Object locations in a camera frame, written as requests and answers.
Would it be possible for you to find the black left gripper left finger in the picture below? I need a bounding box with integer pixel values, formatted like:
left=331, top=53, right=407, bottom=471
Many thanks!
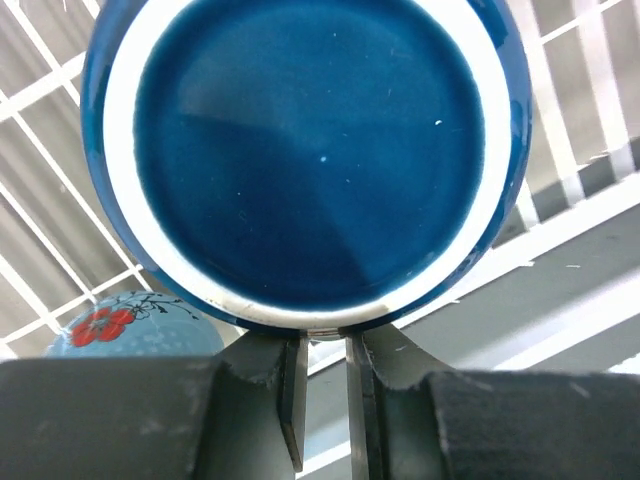
left=1, top=333, right=308, bottom=479

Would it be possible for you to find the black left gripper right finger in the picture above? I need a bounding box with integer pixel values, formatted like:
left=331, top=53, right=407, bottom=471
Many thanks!
left=346, top=325, right=639, bottom=479

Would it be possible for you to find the dark blue mug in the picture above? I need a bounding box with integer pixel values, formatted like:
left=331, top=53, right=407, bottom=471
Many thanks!
left=81, top=1, right=532, bottom=333

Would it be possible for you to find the light blue mug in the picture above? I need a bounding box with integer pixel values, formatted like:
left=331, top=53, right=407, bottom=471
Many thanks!
left=44, top=290, right=224, bottom=358

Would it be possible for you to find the white wire dish rack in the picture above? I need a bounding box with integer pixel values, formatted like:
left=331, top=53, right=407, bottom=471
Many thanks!
left=0, top=0, right=640, bottom=480

